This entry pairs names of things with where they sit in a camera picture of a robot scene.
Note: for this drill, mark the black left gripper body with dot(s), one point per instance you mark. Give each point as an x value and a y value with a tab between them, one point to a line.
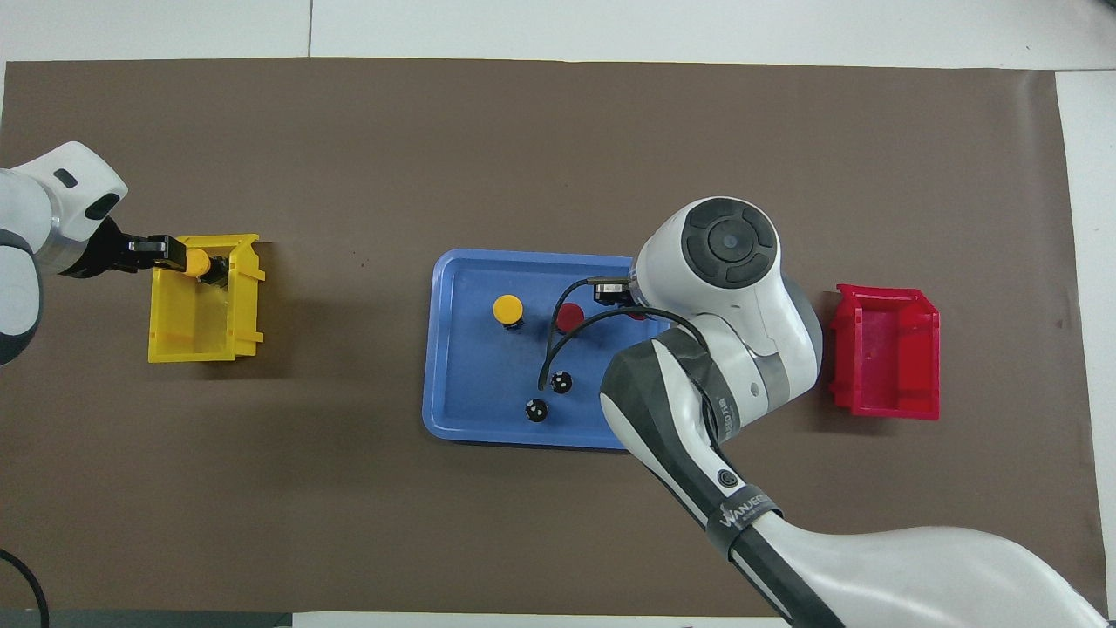
109	253

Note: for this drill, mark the blue plastic tray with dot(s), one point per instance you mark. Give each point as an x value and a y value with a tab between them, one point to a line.
479	384

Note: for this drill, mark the yellow push button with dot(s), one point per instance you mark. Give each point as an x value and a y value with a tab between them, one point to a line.
198	262
507	308

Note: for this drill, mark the small black cylinder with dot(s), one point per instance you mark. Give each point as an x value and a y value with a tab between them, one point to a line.
561	382
536	411

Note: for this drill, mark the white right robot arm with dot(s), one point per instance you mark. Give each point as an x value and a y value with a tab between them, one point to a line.
724	288

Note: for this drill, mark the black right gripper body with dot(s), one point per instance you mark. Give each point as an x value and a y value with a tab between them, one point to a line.
612	291

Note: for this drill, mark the yellow plastic bin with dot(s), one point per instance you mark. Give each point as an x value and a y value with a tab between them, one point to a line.
187	331

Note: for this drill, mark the red plastic bin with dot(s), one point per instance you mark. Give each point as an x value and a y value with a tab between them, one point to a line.
889	358

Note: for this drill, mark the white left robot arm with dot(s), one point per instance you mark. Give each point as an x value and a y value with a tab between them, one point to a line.
26	218

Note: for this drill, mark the brown paper mat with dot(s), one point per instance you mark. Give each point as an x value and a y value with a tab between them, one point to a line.
349	157

